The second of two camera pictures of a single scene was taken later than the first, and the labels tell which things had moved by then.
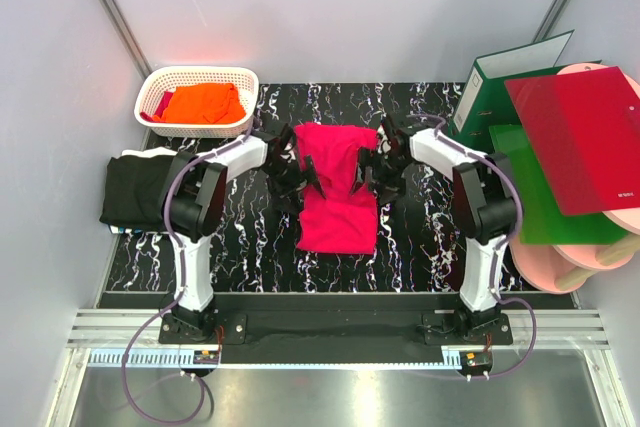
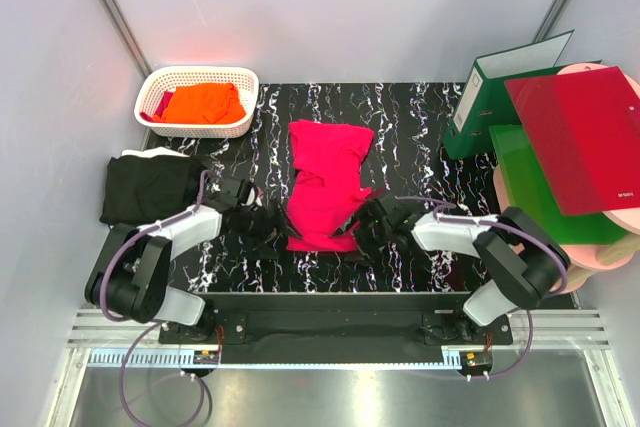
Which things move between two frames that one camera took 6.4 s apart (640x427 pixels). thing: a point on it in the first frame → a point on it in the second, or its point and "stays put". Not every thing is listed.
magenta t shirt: [338, 222] stays put
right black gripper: [394, 186] → [364, 217]
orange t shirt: [203, 104] stays put
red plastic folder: [584, 125] stays put
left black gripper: [298, 182] → [271, 229]
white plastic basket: [198, 102] stays put
